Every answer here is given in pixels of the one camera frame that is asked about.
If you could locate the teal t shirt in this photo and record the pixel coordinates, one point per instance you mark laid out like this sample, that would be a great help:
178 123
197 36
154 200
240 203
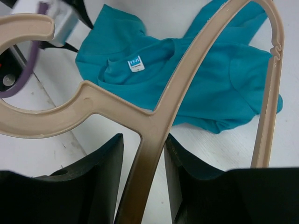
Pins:
227 90

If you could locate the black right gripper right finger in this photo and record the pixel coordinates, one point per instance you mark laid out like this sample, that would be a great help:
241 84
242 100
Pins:
202 194

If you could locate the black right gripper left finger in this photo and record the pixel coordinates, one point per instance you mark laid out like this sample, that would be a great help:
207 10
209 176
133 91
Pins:
84 192

